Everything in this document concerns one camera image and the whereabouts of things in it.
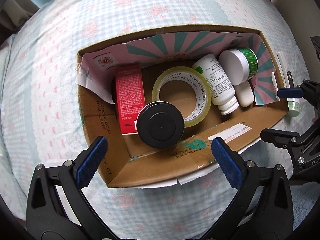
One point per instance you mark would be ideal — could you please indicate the white pill bottle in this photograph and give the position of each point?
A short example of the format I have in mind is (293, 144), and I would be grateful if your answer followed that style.
(217, 85)

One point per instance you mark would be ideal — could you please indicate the green jar white lid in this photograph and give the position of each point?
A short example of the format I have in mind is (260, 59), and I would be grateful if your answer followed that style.
(232, 65)

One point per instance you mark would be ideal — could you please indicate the cardboard box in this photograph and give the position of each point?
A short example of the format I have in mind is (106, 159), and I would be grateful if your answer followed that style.
(150, 167)

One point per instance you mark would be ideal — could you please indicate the small pale green jar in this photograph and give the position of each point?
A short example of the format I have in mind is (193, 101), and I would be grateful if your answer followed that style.
(293, 107)

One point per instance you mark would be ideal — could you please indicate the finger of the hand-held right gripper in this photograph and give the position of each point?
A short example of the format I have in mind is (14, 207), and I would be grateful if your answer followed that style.
(277, 137)
(290, 93)

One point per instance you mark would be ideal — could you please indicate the red carton box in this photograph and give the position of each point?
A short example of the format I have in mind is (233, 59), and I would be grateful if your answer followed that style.
(130, 92)

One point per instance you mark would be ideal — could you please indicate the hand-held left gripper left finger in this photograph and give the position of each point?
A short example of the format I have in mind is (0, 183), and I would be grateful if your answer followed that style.
(91, 162)

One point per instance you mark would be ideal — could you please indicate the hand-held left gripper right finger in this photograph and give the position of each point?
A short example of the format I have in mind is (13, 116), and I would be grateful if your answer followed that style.
(226, 162)

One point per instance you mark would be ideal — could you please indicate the small white bottle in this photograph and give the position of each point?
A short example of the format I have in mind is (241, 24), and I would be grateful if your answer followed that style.
(245, 93)

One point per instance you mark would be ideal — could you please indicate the black round tin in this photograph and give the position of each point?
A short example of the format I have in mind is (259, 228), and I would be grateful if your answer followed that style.
(160, 125)

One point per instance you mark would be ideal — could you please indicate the clear packing tape roll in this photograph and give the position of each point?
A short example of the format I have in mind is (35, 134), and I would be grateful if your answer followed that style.
(205, 97)

